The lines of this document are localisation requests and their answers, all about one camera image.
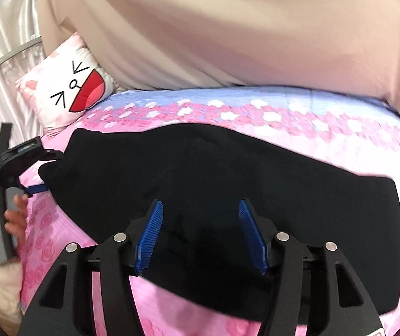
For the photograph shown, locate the black pants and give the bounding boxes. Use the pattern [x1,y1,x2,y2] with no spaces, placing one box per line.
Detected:
[38,123,400,323]

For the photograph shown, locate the cat face pillow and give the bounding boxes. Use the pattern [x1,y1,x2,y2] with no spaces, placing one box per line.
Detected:
[15,32,117,136]

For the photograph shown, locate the grey metal rail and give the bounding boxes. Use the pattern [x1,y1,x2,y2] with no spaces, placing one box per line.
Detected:
[0,39,43,82]

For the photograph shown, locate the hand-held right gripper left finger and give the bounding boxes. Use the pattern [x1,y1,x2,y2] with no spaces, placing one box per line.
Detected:
[18,199,164,336]

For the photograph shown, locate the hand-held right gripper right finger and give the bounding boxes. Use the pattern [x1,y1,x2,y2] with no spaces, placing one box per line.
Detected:
[238,199,383,336]

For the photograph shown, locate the pink floral bed sheet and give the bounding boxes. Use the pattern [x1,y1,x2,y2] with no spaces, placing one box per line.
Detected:
[18,86,400,336]

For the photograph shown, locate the person's left hand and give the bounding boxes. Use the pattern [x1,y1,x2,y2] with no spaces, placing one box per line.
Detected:
[0,194,30,250]

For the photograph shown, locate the beige hanging cloth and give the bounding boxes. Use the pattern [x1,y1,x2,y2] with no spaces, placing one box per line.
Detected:
[34,0,400,124]

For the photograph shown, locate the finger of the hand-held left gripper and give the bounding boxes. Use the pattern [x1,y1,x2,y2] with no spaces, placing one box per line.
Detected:
[26,182,49,197]
[42,149,65,164]

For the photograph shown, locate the white satin curtain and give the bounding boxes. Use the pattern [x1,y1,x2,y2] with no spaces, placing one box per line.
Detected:
[0,0,48,155]

